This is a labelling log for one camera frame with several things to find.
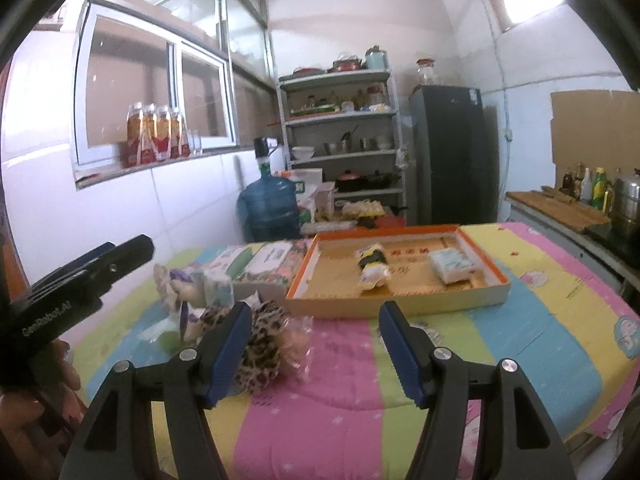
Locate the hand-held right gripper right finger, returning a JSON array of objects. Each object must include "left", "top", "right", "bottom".
[{"left": 377, "top": 301, "right": 573, "bottom": 480}]

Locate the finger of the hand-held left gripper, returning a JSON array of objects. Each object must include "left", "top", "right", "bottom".
[
  {"left": 31, "top": 241, "right": 117, "bottom": 297},
  {"left": 60, "top": 234, "right": 155, "bottom": 306}
]

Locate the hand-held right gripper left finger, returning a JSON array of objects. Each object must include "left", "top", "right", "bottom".
[{"left": 59, "top": 301, "right": 253, "bottom": 480}]

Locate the bagged leopard print doll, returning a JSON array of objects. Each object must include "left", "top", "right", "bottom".
[{"left": 197, "top": 299, "right": 312, "bottom": 396}]

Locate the dark purple patterned packet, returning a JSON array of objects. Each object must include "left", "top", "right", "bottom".
[{"left": 176, "top": 302, "right": 207, "bottom": 348}]

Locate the purple white plush doll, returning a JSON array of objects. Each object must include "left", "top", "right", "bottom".
[{"left": 152, "top": 263, "right": 208, "bottom": 317}]

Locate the orange cardboard box tray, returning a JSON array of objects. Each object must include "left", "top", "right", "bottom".
[{"left": 284, "top": 224, "right": 512, "bottom": 319}]

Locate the black yellow plush toy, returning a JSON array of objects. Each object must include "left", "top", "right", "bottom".
[{"left": 354, "top": 244, "right": 392, "bottom": 292}]

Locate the person's left hand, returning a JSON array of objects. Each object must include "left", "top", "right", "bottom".
[{"left": 0, "top": 339, "right": 82, "bottom": 456}]

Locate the white tissue pack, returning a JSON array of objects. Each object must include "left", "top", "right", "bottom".
[{"left": 429, "top": 248, "right": 477, "bottom": 287}]

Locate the floral cardboard box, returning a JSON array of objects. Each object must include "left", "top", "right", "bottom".
[{"left": 234, "top": 239, "right": 315, "bottom": 302}]

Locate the colourful striped blanket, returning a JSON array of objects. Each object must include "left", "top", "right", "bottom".
[{"left": 70, "top": 221, "right": 640, "bottom": 480}]

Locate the blue water jug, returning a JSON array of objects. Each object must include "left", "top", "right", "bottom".
[{"left": 236, "top": 137, "right": 302, "bottom": 242}]

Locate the sliding window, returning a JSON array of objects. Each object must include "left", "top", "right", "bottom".
[{"left": 74, "top": 7, "right": 238, "bottom": 166}]

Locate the black pan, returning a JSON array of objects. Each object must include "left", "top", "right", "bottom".
[{"left": 365, "top": 171, "right": 401, "bottom": 190}]

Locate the white flour bag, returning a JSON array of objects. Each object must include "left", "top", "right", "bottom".
[{"left": 289, "top": 169, "right": 325, "bottom": 211}]

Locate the grey kitchen counter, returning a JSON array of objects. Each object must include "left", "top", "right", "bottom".
[{"left": 505, "top": 192, "right": 640, "bottom": 301}]

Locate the black refrigerator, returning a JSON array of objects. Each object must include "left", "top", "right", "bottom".
[{"left": 409, "top": 85, "right": 501, "bottom": 226}]

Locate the wooden cutting board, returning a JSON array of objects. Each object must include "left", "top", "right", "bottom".
[{"left": 506, "top": 190, "right": 612, "bottom": 235}]

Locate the black induction cooker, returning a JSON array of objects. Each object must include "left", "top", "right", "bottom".
[{"left": 586, "top": 222, "right": 640, "bottom": 256}]

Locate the grey metal shelf rack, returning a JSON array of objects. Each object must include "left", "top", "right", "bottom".
[{"left": 276, "top": 70, "right": 408, "bottom": 226}]

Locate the green plastic bottle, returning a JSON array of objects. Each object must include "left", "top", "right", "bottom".
[{"left": 592, "top": 167, "right": 610, "bottom": 210}]

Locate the steel pot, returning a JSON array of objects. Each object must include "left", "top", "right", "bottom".
[{"left": 611, "top": 170, "right": 640, "bottom": 238}]

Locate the glass jar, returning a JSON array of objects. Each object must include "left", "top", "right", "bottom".
[{"left": 416, "top": 58, "right": 438, "bottom": 86}]

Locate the cardboard sheet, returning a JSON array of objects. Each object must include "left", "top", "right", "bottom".
[{"left": 550, "top": 89, "right": 640, "bottom": 181}]

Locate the red pot with glass lid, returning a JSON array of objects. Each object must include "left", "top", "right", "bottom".
[{"left": 328, "top": 54, "right": 363, "bottom": 73}]

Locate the teal canister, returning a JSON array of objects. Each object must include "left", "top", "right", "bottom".
[{"left": 365, "top": 46, "right": 390, "bottom": 71}]

